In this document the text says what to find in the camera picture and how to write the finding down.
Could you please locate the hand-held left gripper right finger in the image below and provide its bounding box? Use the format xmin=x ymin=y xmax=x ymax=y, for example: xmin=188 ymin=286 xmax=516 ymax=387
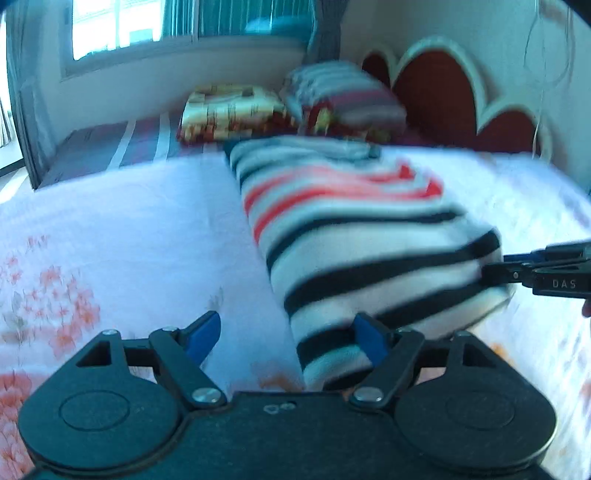
xmin=349 ymin=312 xmax=491 ymax=411

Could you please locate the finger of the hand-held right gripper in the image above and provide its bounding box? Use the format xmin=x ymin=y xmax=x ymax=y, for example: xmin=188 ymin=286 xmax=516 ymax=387
xmin=502 ymin=250 xmax=547 ymax=265
xmin=479 ymin=261 xmax=536 ymax=289

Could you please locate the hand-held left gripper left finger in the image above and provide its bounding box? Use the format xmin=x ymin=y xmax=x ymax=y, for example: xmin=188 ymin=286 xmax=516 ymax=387
xmin=76 ymin=311 xmax=228 ymax=409

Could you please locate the red black white striped sweater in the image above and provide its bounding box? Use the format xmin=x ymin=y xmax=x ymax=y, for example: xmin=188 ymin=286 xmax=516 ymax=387
xmin=223 ymin=135 xmax=518 ymax=391

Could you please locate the floral bedsheet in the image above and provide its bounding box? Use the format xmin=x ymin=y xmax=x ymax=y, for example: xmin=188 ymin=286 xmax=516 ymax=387
xmin=0 ymin=145 xmax=591 ymax=478

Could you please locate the red white scalloped headboard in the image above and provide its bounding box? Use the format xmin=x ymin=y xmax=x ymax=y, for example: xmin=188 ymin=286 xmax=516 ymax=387
xmin=359 ymin=36 xmax=555 ymax=160

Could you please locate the yellow red patterned pillow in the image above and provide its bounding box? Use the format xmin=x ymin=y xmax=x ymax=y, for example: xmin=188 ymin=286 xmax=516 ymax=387
xmin=176 ymin=83 xmax=301 ymax=147

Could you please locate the grey curtain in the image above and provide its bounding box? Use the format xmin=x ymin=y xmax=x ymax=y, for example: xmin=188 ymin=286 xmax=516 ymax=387
xmin=305 ymin=0 xmax=345 ymax=68

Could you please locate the glass window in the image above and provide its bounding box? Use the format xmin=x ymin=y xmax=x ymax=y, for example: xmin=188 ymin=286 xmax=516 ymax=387
xmin=59 ymin=0 xmax=319 ymax=81

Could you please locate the thin wall cable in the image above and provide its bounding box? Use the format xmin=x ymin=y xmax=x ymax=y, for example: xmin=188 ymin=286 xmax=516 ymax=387
xmin=523 ymin=0 xmax=578 ymax=158

